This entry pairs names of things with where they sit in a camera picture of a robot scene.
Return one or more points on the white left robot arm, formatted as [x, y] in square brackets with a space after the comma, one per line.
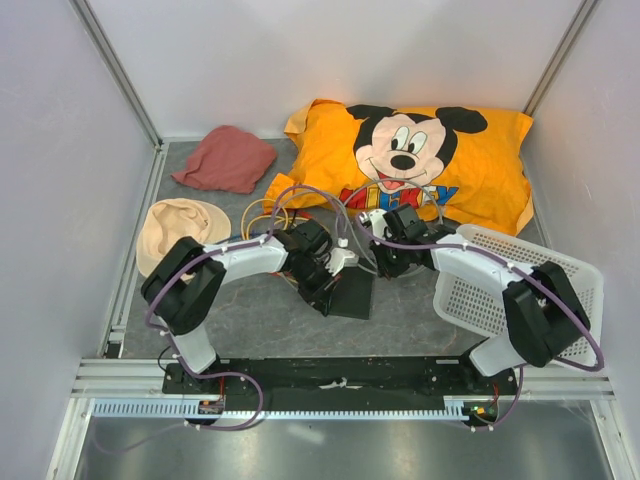
[181, 289]

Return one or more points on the orange Mickey Mouse pillow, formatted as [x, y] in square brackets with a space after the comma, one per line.
[454, 162]

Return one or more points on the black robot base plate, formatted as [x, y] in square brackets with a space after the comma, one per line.
[358, 381]

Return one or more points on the red cloth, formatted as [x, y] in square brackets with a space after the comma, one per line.
[227, 159]

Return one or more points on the black network switch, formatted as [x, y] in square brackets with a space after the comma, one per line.
[352, 296]

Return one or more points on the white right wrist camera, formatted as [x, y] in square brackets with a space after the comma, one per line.
[375, 224]

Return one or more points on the white plastic basket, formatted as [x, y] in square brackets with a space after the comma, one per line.
[575, 280]

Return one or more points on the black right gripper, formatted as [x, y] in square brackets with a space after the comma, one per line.
[388, 270]

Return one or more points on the grey slotted cable duct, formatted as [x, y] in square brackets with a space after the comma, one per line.
[447, 410]

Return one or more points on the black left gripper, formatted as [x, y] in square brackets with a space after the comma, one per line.
[319, 297]

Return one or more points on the peach bucket hat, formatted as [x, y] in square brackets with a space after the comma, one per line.
[167, 221]

